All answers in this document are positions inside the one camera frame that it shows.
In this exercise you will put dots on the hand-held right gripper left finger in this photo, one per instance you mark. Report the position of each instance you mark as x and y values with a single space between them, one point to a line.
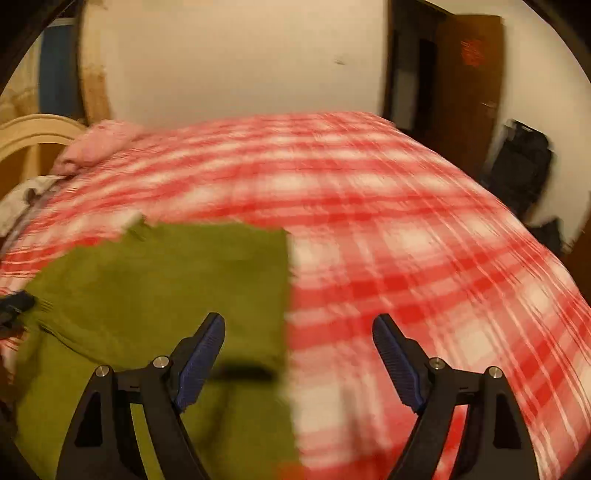
203 360

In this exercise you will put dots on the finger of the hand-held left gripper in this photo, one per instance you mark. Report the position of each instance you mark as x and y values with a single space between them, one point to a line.
18 305

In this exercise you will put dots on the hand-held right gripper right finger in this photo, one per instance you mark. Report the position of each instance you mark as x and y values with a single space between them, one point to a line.
397 364

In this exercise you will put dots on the green striped knit sweater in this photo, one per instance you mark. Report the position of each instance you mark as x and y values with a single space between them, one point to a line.
161 277

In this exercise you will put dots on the white patterned pillow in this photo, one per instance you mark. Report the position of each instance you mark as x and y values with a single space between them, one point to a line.
23 198

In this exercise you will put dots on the red plaid blanket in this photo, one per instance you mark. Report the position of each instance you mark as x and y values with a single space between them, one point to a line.
392 207

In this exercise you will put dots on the cream wooden headboard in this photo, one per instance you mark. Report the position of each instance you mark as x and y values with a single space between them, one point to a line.
32 129

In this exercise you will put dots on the pink pillow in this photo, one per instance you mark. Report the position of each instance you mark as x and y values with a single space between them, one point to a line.
97 143

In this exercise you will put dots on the beige curtain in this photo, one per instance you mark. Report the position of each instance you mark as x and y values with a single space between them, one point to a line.
21 92

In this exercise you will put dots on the black bag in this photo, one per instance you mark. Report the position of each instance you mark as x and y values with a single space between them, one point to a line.
519 166

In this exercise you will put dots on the blue window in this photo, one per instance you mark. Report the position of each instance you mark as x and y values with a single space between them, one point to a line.
57 69

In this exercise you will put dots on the brown wooden door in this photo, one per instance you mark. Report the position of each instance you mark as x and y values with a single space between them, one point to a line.
466 101

